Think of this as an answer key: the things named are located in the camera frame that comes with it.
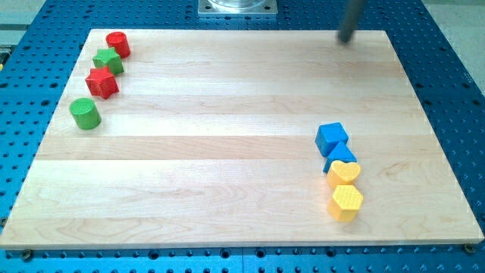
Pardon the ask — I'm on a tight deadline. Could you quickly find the red cylinder block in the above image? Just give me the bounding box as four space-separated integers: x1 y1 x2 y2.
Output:
105 31 131 58

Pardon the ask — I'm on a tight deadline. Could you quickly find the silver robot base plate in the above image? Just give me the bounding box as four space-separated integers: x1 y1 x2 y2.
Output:
198 0 278 15

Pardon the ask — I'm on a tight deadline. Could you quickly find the green star block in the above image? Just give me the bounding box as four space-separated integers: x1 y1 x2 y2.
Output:
92 47 124 75

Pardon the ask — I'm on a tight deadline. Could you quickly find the dark grey robot arm stick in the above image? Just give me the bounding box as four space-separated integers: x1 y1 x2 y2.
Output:
337 0 367 44

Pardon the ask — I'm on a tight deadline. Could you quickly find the yellow heart block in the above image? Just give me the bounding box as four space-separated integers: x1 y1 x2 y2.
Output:
327 160 361 190

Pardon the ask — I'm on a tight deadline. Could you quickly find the blue perforated metal table plate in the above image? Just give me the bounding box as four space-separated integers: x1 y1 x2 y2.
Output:
1 0 484 272

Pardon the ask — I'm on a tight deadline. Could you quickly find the blue triangle block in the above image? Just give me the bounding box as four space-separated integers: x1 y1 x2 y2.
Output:
323 142 357 173

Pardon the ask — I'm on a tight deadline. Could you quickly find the yellow hexagon block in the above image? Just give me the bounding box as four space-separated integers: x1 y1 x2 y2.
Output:
327 185 364 222

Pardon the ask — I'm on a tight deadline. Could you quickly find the green cylinder block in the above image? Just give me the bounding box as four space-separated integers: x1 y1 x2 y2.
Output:
69 98 102 130

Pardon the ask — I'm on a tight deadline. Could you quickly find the red star block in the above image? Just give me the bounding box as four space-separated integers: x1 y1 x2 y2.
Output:
85 66 119 99

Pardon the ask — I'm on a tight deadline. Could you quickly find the blue cube block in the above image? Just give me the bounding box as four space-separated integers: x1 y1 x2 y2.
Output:
315 122 349 157

